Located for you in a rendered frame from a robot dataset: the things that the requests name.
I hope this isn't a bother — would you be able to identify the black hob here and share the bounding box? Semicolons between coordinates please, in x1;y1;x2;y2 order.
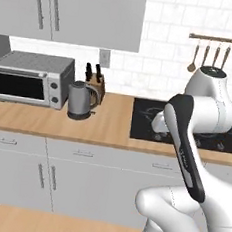
128;97;232;155

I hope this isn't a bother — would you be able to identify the grey drawer front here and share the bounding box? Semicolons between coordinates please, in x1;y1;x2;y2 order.
124;149;188;180
0;129;49;156
43;136;129;171

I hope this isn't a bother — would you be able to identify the silver lower cupboard handle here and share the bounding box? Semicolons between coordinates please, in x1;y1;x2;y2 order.
48;164;60;192
35;163;48;190

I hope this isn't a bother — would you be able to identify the grey upper cupboard handle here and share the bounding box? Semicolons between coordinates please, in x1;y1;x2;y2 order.
30;0;47;31
46;0;64;32

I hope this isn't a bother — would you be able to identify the grey upper cupboard door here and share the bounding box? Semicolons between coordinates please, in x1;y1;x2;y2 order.
41;0;148;54
0;0;57;42

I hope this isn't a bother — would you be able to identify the grey electric kettle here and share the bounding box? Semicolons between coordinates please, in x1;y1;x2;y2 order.
64;79;102;123

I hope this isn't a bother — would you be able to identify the silver drawer handle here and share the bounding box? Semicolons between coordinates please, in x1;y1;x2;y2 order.
72;149;95;158
151;162;175;171
0;137;19;146

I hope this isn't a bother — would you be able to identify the grey wall outlet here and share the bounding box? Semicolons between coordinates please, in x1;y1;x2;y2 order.
98;48;112;69

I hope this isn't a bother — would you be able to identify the hanging wooden spoon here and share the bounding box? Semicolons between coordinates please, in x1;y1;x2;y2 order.
187;39;201;74

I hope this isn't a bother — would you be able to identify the wooden utensil rail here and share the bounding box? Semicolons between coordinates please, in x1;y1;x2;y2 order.
188;33;232;45

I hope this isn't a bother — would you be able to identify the grey cupboard door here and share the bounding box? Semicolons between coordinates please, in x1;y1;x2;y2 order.
0;148;59;214
0;0;57;42
41;0;148;54
42;156;187;232

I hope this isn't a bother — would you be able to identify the wooden knife block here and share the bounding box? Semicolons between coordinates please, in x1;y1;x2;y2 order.
81;62;109;107

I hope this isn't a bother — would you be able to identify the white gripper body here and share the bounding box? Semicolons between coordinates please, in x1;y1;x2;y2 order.
150;109;173;134

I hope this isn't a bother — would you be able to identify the grey lower cupboard door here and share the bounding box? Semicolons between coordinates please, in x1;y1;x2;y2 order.
42;156;187;232
0;148;59;214

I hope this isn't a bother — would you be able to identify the hanging wooden utensil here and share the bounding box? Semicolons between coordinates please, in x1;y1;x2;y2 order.
220;44;232;72
200;41;211;69
210;42;222;70

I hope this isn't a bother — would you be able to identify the silver toaster oven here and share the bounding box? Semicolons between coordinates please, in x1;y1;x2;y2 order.
0;49;78;113

